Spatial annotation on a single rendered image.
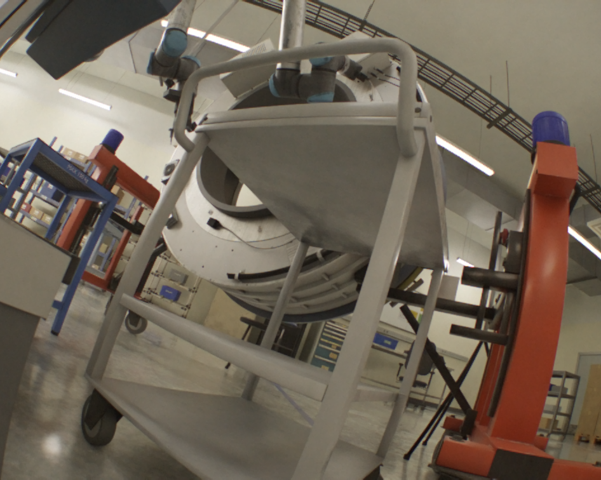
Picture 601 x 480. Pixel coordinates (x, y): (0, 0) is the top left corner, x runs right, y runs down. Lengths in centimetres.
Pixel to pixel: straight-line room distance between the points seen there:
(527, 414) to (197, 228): 139
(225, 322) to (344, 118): 556
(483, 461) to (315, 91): 113
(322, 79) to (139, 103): 728
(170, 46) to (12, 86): 934
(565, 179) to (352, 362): 72
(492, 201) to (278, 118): 574
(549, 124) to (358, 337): 83
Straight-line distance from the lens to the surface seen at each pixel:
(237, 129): 63
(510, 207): 650
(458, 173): 587
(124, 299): 61
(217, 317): 595
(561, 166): 93
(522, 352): 82
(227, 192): 208
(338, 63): 126
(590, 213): 633
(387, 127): 49
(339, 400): 36
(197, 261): 146
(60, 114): 889
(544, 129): 103
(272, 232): 129
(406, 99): 43
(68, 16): 94
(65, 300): 140
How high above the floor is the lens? 32
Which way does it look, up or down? 18 degrees up
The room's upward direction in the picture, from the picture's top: 21 degrees clockwise
